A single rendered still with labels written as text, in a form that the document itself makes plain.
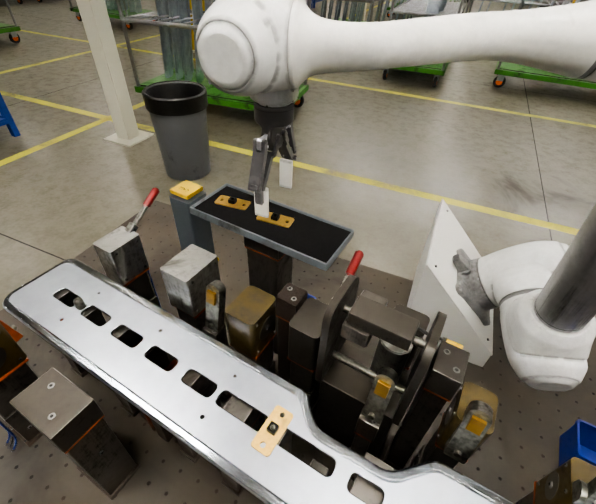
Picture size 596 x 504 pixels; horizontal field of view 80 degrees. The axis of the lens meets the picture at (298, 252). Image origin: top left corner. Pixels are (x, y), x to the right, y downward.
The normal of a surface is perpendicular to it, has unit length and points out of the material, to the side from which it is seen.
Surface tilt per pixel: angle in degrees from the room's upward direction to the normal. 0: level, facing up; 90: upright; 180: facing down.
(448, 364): 0
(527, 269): 41
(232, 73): 87
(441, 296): 90
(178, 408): 0
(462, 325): 90
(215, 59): 89
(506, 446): 0
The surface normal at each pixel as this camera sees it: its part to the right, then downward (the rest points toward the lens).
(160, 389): 0.04, -0.76
